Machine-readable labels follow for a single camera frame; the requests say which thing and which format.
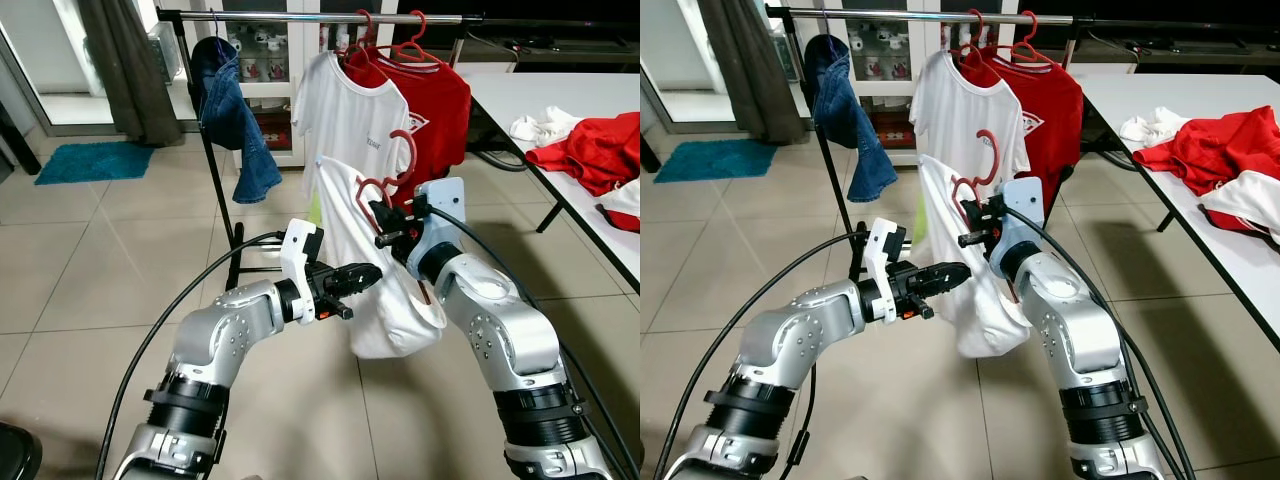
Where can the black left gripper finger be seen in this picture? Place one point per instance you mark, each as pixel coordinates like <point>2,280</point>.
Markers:
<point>360,272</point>
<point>945,288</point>
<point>948,272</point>
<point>358,289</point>

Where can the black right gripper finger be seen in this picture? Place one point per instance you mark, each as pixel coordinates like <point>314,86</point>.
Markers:
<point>388,238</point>
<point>971,239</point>
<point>380,211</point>
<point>973,208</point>

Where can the white shirt green print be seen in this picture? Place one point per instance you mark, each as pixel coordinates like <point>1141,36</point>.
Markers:
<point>345,220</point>
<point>940,225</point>

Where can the red plastic hanger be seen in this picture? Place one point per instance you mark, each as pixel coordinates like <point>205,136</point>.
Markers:
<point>1028,46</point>
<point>995,158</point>
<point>415,48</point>
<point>978,28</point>
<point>413,160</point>
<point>370,28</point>

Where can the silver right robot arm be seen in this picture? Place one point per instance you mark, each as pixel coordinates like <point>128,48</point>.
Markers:
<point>500,330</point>
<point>1075,330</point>

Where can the plain white t-shirt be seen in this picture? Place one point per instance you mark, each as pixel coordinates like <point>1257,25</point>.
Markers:
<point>960,110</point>
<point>340,120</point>

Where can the red t-shirt white logo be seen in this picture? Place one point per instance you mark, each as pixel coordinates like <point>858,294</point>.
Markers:
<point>440,110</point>
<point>1055,110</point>

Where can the white glass-door cabinet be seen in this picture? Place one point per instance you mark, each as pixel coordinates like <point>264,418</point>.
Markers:
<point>890,90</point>
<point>275,110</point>

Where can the blue denim jeans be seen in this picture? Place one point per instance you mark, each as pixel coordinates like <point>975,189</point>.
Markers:
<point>850,115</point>
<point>235,120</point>

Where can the long grey table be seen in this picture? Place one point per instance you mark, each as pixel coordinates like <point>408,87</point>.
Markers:
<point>500,90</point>
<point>1200,90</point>

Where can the crumpled red t-shirt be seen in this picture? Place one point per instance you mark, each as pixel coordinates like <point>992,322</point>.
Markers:
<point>1220,150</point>
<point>590,150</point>

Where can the teal floor mat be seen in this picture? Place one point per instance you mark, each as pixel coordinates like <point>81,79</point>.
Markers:
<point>95,163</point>
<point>715,160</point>

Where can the grey curtain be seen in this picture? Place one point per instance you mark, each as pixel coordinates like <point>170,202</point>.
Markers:
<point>750,70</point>
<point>130,70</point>

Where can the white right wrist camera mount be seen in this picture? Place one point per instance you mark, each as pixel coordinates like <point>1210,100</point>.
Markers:
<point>1028,210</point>
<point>445,215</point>

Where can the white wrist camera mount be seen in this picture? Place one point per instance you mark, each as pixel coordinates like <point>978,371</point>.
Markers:
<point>885,250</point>
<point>445,215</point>
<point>1028,210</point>
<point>298,250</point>

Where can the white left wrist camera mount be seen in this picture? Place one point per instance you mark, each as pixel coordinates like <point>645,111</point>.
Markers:
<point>298,250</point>
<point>885,250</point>

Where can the black clothes rack chrome rail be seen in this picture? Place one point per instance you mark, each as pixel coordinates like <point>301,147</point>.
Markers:
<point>900,15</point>
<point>290,16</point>

